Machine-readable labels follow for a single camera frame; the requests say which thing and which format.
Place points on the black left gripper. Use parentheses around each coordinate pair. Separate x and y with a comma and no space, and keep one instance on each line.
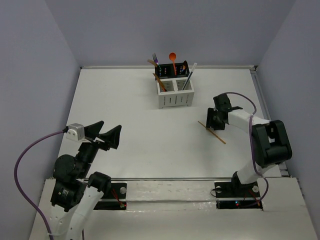
(97,141)

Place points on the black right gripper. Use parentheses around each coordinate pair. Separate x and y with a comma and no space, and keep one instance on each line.
(211,111)

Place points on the orange wooden chopstick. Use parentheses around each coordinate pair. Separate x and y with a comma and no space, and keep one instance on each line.
(212,132)

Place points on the dark blue chopstick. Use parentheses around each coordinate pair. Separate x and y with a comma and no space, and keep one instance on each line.
(187,81)

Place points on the gold black-handled knife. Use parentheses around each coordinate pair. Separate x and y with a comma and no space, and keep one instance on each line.
(160,82)

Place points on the orange plastic spoon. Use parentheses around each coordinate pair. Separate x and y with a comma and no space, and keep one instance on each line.
(172,57)

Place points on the gold metal fork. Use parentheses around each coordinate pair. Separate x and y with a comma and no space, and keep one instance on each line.
(152,62)

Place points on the iridescent metal fork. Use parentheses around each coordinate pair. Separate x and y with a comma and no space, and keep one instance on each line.
(155,59)

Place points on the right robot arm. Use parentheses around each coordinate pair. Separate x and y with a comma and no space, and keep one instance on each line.
(269,144)

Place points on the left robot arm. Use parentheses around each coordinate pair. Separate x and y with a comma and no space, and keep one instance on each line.
(76,193)

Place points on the white utensil caddy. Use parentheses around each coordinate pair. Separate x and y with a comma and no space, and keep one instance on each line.
(175,95)

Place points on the black utensil caddy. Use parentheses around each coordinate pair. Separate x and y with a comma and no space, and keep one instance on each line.
(167,71)

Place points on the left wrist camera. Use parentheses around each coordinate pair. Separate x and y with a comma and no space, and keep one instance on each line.
(75,132)

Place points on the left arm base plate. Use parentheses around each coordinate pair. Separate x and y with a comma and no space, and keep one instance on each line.
(115,199)

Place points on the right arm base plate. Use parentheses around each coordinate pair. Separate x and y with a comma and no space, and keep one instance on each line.
(227,198)

